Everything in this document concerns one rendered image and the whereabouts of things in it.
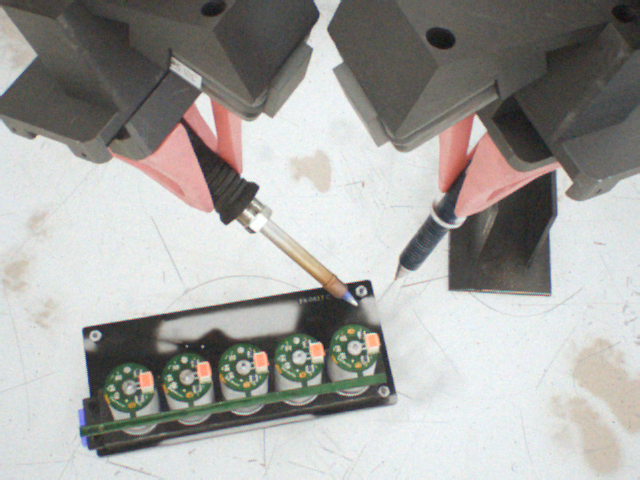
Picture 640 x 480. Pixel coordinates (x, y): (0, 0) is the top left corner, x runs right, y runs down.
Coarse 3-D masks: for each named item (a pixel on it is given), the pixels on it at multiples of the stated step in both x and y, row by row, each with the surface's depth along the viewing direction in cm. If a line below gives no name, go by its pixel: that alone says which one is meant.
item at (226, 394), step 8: (240, 368) 61; (248, 368) 61; (248, 384) 61; (264, 384) 62; (224, 392) 62; (232, 392) 61; (256, 392) 61; (264, 392) 63; (224, 400) 64; (240, 408) 63; (248, 408) 63; (256, 408) 64
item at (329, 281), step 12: (252, 204) 57; (240, 216) 58; (252, 216) 57; (264, 216) 58; (252, 228) 58; (264, 228) 58; (276, 228) 58; (276, 240) 58; (288, 240) 58; (288, 252) 58; (300, 252) 58; (300, 264) 59; (312, 264) 59; (312, 276) 59; (324, 276) 59; (336, 276) 59; (324, 288) 59; (336, 288) 59
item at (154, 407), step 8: (128, 368) 61; (136, 384) 61; (128, 392) 60; (152, 400) 61; (112, 408) 61; (144, 408) 60; (152, 408) 61; (160, 408) 64; (120, 416) 61; (128, 416) 61; (128, 432) 64; (136, 432) 63; (144, 432) 64
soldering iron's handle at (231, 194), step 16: (192, 144) 56; (208, 160) 57; (208, 176) 57; (224, 176) 57; (224, 192) 57; (240, 192) 57; (256, 192) 57; (224, 208) 57; (240, 208) 57; (224, 224) 58
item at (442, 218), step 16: (464, 176) 51; (448, 192) 52; (432, 208) 53; (448, 208) 52; (432, 224) 54; (448, 224) 53; (416, 240) 55; (432, 240) 54; (400, 256) 56; (416, 256) 55
